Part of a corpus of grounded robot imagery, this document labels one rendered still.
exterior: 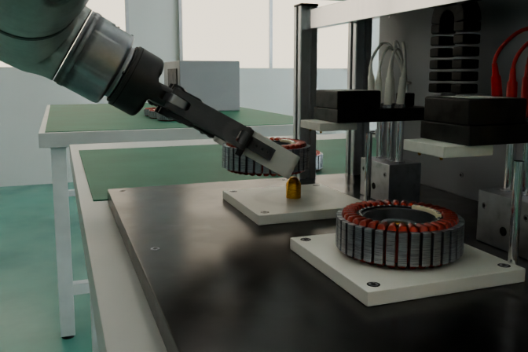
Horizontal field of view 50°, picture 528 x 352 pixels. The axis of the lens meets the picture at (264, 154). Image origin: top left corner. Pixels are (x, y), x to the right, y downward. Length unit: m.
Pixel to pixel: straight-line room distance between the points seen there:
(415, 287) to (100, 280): 0.29
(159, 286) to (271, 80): 5.07
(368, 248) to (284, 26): 5.13
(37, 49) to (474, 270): 0.45
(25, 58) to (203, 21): 4.73
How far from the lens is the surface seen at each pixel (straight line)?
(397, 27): 0.98
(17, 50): 0.61
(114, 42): 0.63
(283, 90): 5.55
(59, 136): 2.00
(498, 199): 0.60
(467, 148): 0.52
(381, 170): 0.77
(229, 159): 0.69
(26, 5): 0.50
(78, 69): 0.63
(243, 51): 5.41
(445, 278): 0.48
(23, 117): 5.16
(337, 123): 0.72
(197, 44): 5.29
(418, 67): 0.92
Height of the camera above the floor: 0.94
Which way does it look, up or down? 8 degrees down
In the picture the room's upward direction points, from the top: straight up
